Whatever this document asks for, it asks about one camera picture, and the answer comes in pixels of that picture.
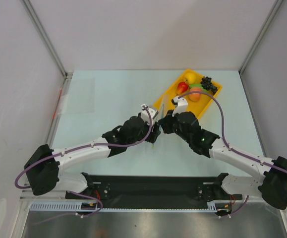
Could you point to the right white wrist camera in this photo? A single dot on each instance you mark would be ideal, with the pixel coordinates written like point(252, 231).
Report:
point(180, 105)

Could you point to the left aluminium corner post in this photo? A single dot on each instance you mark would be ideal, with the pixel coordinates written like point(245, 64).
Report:
point(44, 35)

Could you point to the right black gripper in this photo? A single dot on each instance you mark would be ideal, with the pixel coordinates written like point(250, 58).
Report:
point(167, 123)

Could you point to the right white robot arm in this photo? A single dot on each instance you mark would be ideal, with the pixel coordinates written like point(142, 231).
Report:
point(267, 178)

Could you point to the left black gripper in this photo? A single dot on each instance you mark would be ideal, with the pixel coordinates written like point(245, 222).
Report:
point(153, 135)

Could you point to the yellow apple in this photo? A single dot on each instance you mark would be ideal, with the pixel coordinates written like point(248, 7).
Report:
point(189, 78)

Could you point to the red pear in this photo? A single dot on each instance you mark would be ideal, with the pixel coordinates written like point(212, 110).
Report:
point(181, 88)

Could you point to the right aluminium corner post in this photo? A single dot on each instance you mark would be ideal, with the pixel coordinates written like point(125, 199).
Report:
point(261, 34)

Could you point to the clear zip top bag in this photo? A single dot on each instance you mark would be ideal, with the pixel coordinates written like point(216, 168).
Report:
point(163, 108)

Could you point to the peach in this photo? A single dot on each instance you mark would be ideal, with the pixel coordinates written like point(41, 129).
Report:
point(195, 97)

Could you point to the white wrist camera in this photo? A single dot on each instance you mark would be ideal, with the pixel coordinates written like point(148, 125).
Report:
point(180, 105)
point(148, 114)

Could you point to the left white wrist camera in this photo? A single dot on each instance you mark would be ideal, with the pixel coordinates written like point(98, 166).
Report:
point(148, 114)

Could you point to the white cable duct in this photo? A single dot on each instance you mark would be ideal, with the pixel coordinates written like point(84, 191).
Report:
point(89, 207)

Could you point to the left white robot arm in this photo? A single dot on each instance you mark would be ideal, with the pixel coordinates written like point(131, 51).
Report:
point(46, 170)

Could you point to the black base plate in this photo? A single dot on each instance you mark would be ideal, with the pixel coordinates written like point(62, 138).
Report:
point(135, 192)

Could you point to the green leaf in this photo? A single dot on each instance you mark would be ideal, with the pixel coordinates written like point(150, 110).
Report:
point(196, 86)

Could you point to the yellow plastic tray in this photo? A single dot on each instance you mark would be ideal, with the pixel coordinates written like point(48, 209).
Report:
point(198, 108)

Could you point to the dark grape bunch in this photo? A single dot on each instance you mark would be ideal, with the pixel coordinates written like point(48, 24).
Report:
point(206, 83)

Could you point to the aluminium corner post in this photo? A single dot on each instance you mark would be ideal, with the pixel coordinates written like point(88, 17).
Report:
point(261, 34)
point(44, 35)

